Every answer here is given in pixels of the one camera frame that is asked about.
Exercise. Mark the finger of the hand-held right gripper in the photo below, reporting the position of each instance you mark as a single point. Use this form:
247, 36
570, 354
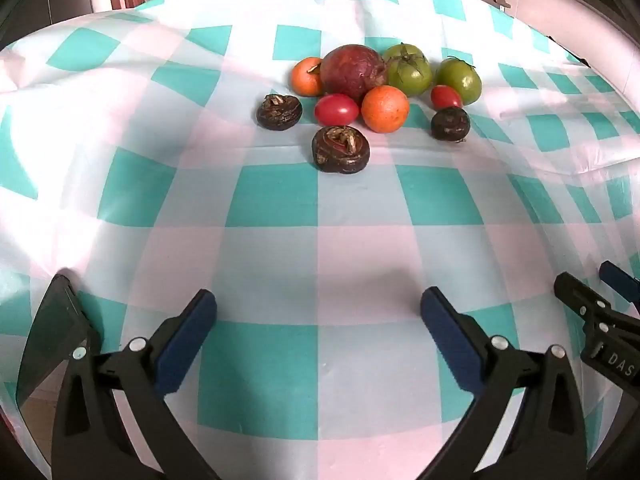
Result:
620, 280
592, 317

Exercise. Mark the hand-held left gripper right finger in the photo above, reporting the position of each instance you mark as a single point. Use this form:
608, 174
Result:
447, 335

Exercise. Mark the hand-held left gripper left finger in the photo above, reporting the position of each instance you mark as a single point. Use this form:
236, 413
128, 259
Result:
187, 332

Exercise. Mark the dark water chestnut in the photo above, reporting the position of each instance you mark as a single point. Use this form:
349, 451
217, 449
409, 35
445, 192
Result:
341, 150
450, 124
279, 112

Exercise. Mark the round orange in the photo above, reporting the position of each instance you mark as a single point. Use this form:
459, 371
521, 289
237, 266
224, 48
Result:
385, 108

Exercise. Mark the red cherry tomato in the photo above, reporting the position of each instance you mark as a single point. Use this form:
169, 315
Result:
446, 96
336, 110

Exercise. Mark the smooth green tomato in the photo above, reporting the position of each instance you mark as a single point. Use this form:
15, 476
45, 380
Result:
461, 81

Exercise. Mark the teal white checked tablecloth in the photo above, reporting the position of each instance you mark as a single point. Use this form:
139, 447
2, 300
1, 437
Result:
280, 260

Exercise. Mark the ribbed green tomato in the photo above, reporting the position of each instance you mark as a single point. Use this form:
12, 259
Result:
407, 70

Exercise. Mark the dark purple passion fruit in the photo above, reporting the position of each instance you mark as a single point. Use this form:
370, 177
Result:
352, 71

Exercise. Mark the small orange tangerine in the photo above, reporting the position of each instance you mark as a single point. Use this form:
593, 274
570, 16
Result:
306, 77

